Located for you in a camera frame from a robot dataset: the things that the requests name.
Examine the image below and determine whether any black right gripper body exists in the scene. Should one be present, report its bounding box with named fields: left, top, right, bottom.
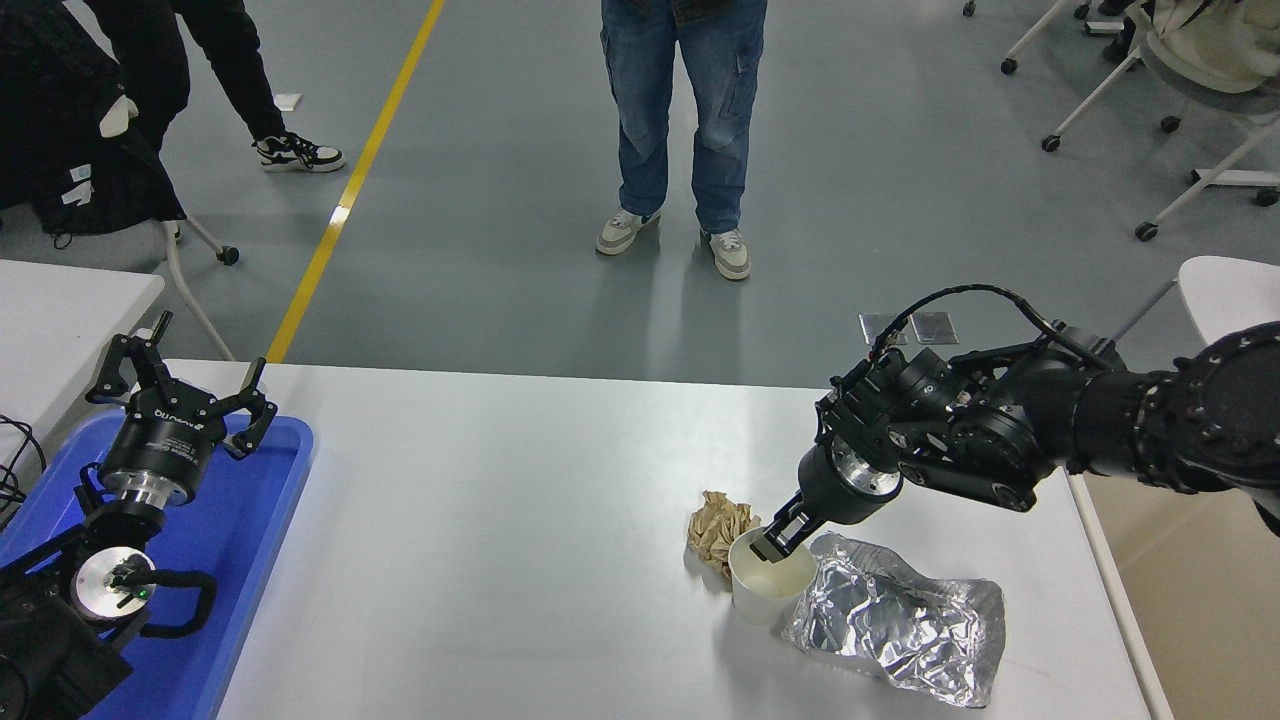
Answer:
left=797, top=445, right=889, bottom=528

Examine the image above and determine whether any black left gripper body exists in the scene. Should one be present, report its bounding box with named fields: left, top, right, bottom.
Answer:
left=100, top=392, right=219, bottom=491

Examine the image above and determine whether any tan paper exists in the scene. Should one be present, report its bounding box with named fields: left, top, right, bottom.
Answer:
left=687, top=490, right=763, bottom=581

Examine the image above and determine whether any white paper cup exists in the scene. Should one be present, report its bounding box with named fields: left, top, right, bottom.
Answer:
left=727, top=527, right=819, bottom=628

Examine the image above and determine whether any silver foil tray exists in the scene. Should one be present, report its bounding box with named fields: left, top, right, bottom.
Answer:
left=783, top=532, right=1006, bottom=709

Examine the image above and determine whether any white side table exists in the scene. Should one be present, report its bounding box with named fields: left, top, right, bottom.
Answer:
left=0, top=260, right=166, bottom=471

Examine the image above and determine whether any blue plastic tray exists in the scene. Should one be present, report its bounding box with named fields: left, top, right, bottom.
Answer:
left=0, top=410, right=317, bottom=720

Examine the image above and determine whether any black jacket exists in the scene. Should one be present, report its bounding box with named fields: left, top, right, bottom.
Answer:
left=0, top=0, right=188, bottom=249

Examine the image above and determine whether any yellow floor tape line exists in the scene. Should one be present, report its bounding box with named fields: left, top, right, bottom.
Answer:
left=266, top=0, right=447, bottom=364

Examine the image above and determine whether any person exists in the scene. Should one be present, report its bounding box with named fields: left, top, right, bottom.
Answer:
left=85, top=0, right=346, bottom=173
left=597, top=0, right=769, bottom=282

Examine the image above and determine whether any large pale bin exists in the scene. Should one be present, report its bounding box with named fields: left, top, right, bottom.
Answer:
left=1068, top=470, right=1280, bottom=720

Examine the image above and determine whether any white wheeled chair base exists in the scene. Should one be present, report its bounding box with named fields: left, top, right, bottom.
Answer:
left=963, top=0, right=1146, bottom=77

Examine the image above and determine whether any grey white-legged wheeled chair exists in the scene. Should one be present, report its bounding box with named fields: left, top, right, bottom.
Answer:
left=1040, top=0, right=1280, bottom=243

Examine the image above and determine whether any cream coat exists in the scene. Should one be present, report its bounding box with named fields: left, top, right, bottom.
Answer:
left=1150, top=0, right=1280, bottom=96

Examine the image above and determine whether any black cable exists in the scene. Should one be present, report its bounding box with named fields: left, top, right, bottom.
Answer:
left=0, top=415, right=48, bottom=531

